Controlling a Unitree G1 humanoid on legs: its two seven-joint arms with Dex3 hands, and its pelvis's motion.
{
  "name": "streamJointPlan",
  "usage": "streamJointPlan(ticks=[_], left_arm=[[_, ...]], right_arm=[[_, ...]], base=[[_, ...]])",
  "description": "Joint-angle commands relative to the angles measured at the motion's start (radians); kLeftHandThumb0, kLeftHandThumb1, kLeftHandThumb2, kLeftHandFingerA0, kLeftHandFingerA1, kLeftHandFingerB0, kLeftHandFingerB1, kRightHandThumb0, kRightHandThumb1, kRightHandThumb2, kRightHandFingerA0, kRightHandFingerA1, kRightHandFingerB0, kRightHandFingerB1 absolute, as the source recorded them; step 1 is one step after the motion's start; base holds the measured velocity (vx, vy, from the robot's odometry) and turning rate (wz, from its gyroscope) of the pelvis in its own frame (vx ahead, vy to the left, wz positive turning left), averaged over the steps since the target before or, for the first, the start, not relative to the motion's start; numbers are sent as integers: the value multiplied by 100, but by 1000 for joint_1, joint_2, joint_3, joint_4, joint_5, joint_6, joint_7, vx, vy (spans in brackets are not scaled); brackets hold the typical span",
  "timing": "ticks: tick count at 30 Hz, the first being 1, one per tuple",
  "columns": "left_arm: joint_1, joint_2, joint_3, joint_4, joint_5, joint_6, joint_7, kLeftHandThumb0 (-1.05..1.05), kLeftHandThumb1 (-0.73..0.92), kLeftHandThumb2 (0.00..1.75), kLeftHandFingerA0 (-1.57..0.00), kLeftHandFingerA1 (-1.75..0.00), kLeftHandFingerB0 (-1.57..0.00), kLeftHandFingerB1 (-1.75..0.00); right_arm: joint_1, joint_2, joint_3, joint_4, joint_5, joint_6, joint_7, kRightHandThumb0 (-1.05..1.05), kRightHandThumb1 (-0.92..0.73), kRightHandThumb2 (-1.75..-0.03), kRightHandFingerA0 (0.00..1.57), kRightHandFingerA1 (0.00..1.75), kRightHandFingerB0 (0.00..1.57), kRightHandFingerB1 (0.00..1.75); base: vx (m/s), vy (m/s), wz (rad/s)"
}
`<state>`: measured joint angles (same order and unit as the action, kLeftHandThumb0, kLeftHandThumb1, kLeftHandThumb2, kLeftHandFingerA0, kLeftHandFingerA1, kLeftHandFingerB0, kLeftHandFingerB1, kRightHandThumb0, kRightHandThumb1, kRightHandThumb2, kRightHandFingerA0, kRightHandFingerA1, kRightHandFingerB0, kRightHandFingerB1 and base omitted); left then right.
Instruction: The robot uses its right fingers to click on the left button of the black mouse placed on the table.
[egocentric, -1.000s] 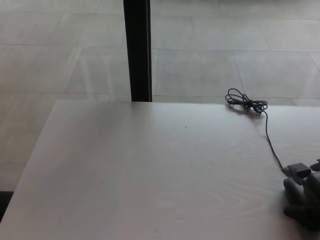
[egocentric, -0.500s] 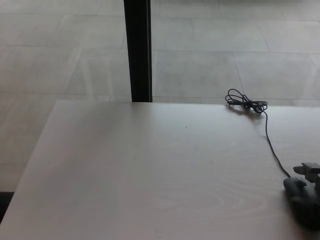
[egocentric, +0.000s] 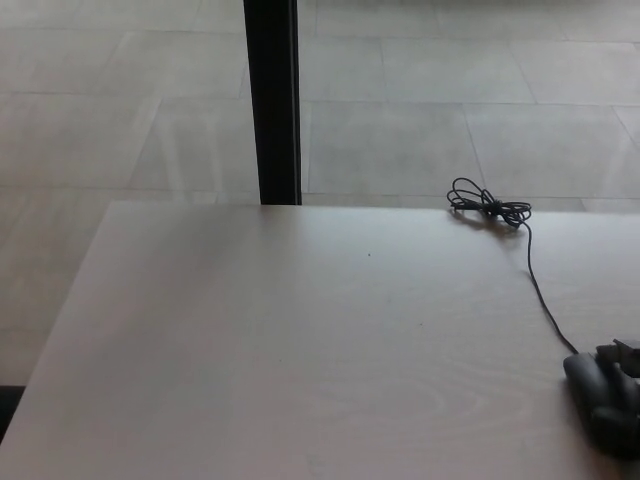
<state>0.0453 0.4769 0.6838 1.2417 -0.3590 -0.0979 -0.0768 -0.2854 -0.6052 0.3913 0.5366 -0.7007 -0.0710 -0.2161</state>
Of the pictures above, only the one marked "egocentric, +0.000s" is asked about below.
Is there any black mouse cable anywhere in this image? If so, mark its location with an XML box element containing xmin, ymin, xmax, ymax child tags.
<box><xmin>446</xmin><ymin>177</ymin><xmax>580</xmax><ymax>353</ymax></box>

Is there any black computer mouse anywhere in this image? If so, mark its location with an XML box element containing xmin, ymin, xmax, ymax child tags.
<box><xmin>563</xmin><ymin>351</ymin><xmax>635</xmax><ymax>435</ymax></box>

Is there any black floor object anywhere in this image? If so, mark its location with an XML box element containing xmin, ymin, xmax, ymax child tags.
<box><xmin>0</xmin><ymin>384</ymin><xmax>27</xmax><ymax>444</ymax></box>

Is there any black vertical post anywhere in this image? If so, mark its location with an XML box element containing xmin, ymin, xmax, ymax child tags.
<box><xmin>242</xmin><ymin>0</ymin><xmax>304</xmax><ymax>207</ymax></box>

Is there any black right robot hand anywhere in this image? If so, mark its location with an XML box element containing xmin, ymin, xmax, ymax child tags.
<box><xmin>591</xmin><ymin>338</ymin><xmax>640</xmax><ymax>459</ymax></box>

